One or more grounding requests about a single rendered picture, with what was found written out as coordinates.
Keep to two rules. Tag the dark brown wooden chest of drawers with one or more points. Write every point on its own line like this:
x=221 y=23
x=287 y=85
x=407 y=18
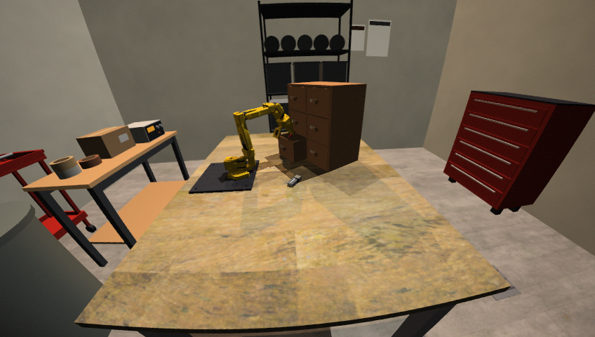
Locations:
x=346 y=118

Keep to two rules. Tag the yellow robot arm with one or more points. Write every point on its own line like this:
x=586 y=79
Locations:
x=238 y=167

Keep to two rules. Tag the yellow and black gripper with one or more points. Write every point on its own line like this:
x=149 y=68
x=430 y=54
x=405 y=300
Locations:
x=286 y=123

